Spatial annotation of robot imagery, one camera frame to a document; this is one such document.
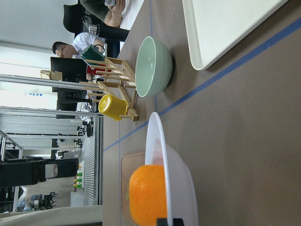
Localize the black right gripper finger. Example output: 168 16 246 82
157 218 183 226

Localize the white plate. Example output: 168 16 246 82
145 112 199 226

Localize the orange fruit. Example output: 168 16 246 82
130 165 167 226

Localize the cream bear tray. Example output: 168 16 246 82
182 0 286 71

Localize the wooden cutting board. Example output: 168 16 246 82
121 151 145 226

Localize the yellow mug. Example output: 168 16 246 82
98 94 127 121

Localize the wooden mug rack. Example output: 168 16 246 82
85 57 139 121

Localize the green bowl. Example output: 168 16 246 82
135 36 173 97

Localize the black monitor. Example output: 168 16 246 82
50 57 87 83

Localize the dark green mug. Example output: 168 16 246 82
80 44 105 61

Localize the man in white shirt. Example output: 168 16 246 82
52 32 105 59

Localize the person in black shirt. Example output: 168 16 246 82
80 0 127 27

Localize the aluminium frame post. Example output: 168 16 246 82
0 74 99 90

